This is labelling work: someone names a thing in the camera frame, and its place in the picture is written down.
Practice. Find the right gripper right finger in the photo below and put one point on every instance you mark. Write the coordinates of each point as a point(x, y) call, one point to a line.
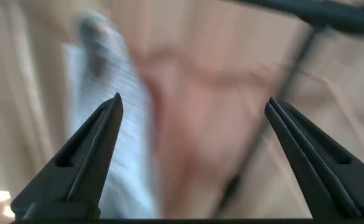
point(321, 168)

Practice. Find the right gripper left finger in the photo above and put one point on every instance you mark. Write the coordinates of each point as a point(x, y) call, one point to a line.
point(79, 168)

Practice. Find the pale grey shorts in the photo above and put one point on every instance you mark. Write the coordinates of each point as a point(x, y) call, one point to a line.
point(122, 93)

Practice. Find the black clothes rack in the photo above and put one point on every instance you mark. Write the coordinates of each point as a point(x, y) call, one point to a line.
point(340, 14)

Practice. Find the beige curtain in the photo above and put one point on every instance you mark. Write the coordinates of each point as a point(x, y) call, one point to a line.
point(29, 93)

